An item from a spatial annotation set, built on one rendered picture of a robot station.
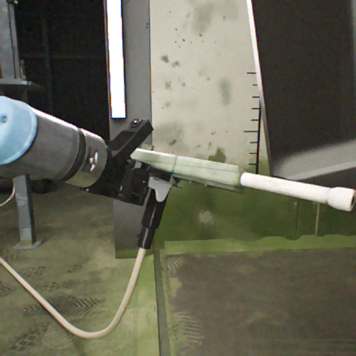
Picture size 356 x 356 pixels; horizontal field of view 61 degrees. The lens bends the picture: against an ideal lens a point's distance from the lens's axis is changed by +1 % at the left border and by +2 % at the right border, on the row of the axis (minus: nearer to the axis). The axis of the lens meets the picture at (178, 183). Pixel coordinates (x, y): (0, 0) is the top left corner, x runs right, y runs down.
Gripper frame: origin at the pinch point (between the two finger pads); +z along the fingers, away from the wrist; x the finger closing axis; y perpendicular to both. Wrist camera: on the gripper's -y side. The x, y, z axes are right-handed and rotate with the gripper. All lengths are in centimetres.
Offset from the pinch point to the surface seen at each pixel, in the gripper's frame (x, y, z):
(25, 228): -107, 39, 28
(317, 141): 17.7, -24.1, 38.3
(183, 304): -9, 36, 36
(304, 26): 12, -50, 22
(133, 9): -58, -64, 17
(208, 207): -31, 2, 69
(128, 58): -59, -47, 22
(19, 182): -109, 17, 19
